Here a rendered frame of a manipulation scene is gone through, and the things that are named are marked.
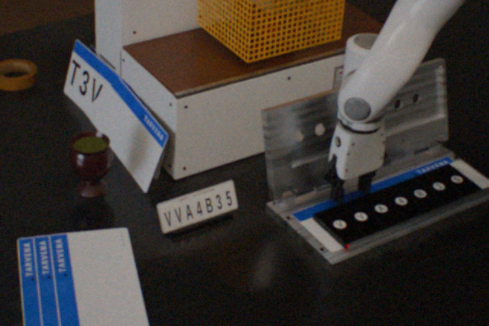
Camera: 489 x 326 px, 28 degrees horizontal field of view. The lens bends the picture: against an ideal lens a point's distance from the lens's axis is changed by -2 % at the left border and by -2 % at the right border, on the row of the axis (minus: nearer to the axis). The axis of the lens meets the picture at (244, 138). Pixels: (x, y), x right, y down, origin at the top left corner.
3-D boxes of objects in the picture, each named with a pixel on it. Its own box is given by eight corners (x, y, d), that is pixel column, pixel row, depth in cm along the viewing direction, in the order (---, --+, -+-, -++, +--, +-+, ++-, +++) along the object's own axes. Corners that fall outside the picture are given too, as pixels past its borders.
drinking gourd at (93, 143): (110, 204, 184) (108, 156, 178) (66, 201, 184) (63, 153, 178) (117, 178, 191) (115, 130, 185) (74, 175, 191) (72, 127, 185)
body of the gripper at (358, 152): (351, 133, 171) (344, 185, 177) (396, 119, 176) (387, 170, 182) (325, 114, 176) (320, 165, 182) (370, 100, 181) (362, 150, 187)
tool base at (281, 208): (330, 274, 171) (332, 258, 169) (265, 211, 185) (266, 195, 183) (504, 201, 192) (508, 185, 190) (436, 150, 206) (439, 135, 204)
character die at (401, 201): (406, 224, 181) (407, 218, 180) (374, 196, 187) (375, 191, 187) (426, 215, 183) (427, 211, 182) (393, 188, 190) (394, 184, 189)
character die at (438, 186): (445, 208, 185) (446, 203, 185) (412, 182, 192) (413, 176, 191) (463, 200, 188) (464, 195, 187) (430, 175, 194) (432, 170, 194)
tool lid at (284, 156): (266, 111, 175) (260, 109, 177) (275, 208, 181) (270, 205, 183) (445, 59, 196) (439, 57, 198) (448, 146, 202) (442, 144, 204)
